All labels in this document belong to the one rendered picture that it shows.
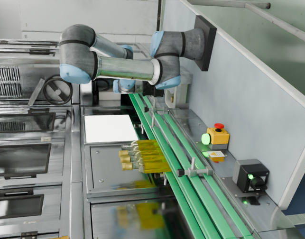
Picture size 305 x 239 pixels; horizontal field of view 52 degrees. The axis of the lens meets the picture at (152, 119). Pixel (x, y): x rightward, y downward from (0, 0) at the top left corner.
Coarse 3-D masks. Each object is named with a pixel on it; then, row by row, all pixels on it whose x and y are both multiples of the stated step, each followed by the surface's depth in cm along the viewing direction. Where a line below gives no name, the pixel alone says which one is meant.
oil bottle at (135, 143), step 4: (136, 140) 158; (140, 140) 158; (144, 140) 158; (148, 140) 159; (152, 140) 159; (156, 140) 159; (132, 144) 155; (136, 144) 154; (140, 144) 154; (144, 144) 155; (148, 144) 155; (152, 144) 156; (156, 144) 156; (132, 148) 155
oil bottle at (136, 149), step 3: (135, 147) 152; (138, 147) 151; (141, 147) 151; (144, 147) 152; (147, 147) 152; (150, 147) 152; (153, 147) 152; (156, 147) 152; (159, 147) 153; (135, 150) 150; (138, 150) 149; (141, 150) 149; (144, 150) 149; (147, 150) 150; (135, 153) 149
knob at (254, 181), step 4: (252, 180) 99; (256, 180) 98; (260, 180) 98; (252, 184) 99; (256, 184) 98; (260, 184) 98; (264, 184) 98; (252, 188) 100; (256, 188) 97; (260, 188) 97; (264, 188) 97
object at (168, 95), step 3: (168, 93) 184; (174, 93) 167; (165, 96) 185; (168, 96) 185; (171, 96) 185; (174, 96) 168; (165, 99) 185; (168, 99) 185; (174, 99) 168; (168, 102) 183; (174, 102) 169; (168, 105) 179; (171, 105) 179; (174, 105) 170
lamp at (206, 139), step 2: (204, 134) 127; (206, 134) 127; (208, 134) 127; (202, 136) 128; (204, 136) 126; (206, 136) 126; (208, 136) 126; (210, 136) 126; (202, 138) 128; (204, 138) 126; (206, 138) 126; (208, 138) 126; (210, 138) 126; (202, 140) 128; (204, 140) 126; (206, 140) 126; (208, 140) 126; (210, 140) 126; (204, 142) 126; (206, 142) 126; (208, 142) 126; (210, 142) 126
